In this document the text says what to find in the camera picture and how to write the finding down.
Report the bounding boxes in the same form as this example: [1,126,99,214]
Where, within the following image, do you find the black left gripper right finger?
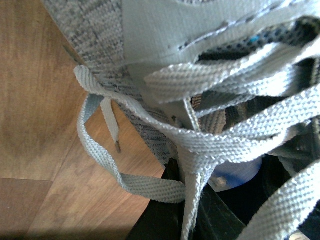
[194,185,246,240]

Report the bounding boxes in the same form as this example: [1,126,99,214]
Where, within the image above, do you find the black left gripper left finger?
[126,158,187,240]

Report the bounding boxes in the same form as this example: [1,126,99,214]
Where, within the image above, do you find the grey knit sneaker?
[43,0,320,240]

